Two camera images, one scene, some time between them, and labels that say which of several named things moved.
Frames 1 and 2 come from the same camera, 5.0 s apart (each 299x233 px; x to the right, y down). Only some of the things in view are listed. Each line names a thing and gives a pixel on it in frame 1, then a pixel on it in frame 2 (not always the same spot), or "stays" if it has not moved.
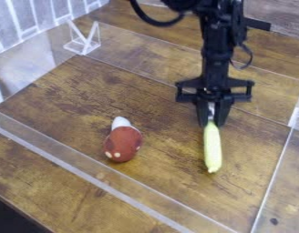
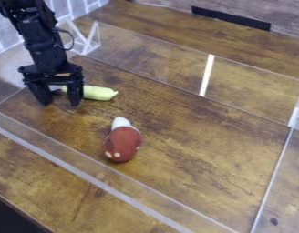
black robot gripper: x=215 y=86 -> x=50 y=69
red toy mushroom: x=124 y=141 stays
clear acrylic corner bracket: x=83 y=45 stays
